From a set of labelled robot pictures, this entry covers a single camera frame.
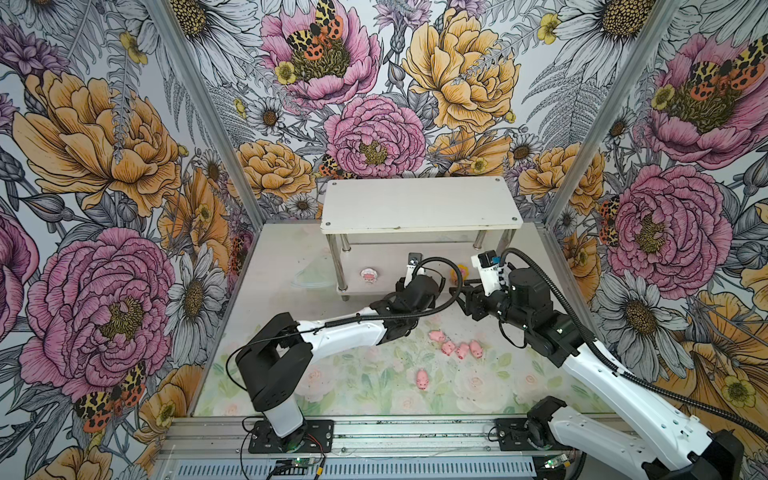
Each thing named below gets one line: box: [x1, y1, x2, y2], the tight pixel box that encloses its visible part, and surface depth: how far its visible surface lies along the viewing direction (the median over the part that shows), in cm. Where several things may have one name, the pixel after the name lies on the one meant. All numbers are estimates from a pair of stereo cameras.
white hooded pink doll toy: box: [360, 268, 378, 284], surface depth 94 cm
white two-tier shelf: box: [320, 176, 523, 300], surface depth 81 cm
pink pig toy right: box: [469, 339, 483, 359], surface depth 89 cm
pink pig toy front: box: [416, 368, 429, 391], surface depth 83 cm
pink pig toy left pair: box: [441, 340, 456, 356], surface depth 89 cm
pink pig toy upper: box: [428, 330, 446, 342], surface depth 92 cm
